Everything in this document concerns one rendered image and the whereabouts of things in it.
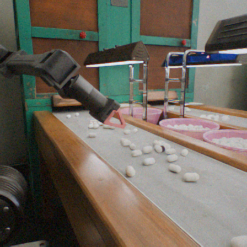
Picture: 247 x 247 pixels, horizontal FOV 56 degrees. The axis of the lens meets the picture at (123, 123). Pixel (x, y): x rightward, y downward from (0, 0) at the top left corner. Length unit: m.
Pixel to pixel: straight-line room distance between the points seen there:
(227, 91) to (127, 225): 3.56
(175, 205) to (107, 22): 1.41
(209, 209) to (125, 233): 0.19
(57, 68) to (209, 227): 0.46
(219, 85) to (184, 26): 1.81
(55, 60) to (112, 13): 1.19
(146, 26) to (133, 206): 1.57
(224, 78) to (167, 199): 3.35
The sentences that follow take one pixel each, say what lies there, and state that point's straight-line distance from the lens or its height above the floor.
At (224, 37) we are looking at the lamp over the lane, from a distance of 0.55.
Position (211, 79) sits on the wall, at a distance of 3.59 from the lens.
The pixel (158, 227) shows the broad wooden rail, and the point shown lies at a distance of 0.39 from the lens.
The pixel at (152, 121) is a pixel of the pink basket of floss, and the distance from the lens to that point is 1.38.
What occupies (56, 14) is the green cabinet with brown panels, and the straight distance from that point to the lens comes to 1.63.
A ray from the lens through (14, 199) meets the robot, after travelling 0.49.
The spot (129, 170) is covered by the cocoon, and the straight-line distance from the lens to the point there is 0.58.
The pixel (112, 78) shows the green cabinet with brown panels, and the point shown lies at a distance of 1.69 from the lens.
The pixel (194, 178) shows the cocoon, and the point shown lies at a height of 0.75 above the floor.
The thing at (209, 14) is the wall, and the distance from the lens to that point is 3.57.
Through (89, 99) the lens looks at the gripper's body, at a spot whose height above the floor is 0.93.
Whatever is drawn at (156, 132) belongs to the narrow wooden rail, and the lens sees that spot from 0.98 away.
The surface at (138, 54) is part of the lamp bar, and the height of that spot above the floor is 1.06.
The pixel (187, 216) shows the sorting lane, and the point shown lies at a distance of 0.47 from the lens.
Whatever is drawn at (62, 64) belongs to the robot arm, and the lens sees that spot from 0.59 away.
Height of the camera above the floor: 0.99
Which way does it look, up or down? 12 degrees down
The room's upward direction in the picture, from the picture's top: straight up
